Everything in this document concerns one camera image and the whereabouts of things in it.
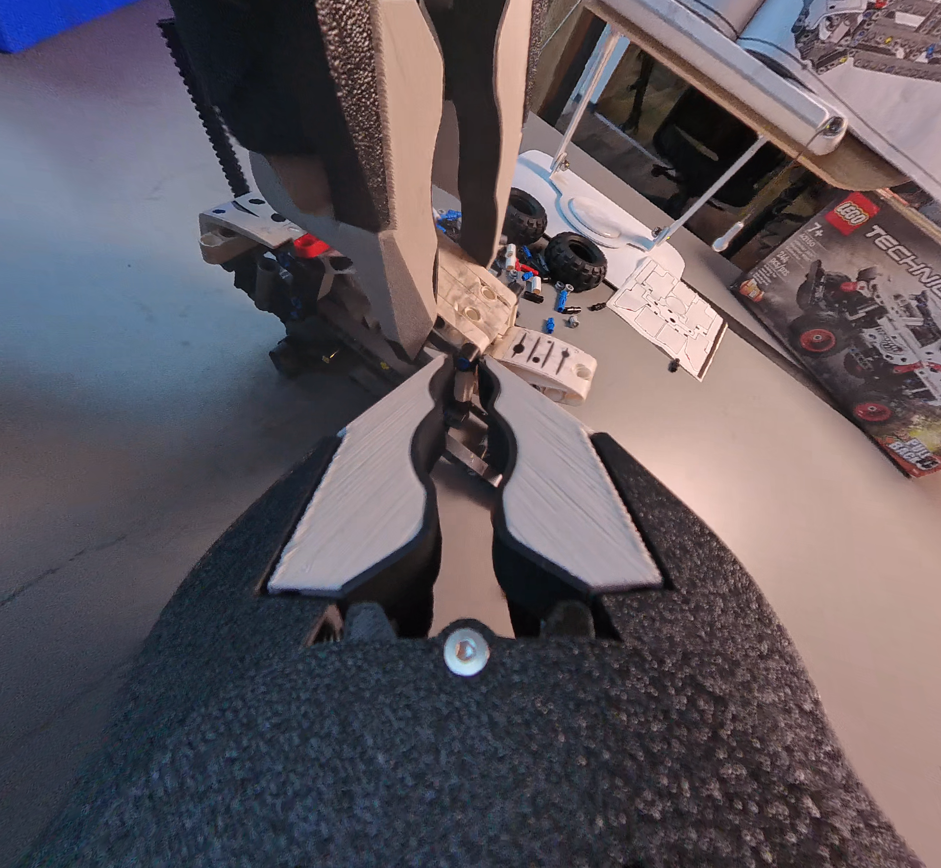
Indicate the white toy truck model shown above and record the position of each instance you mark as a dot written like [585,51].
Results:
[478,302]

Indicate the pile of small brick parts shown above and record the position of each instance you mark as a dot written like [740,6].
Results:
[533,283]

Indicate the black toy set box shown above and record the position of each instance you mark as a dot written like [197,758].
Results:
[845,309]

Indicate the white book stand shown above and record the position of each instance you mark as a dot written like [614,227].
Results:
[588,214]

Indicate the black rubber toy tyre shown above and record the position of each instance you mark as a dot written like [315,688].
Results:
[575,261]
[526,217]

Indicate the building instruction booklet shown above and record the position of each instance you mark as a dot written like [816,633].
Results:
[882,37]

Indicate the grey desk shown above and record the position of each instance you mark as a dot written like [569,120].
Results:
[147,405]

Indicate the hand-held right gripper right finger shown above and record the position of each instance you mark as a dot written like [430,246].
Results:
[573,508]

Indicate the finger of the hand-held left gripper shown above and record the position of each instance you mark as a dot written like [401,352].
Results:
[408,147]
[507,111]

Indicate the white sticker sheet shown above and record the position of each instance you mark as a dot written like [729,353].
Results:
[665,309]

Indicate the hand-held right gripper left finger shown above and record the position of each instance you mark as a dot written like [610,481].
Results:
[353,508]

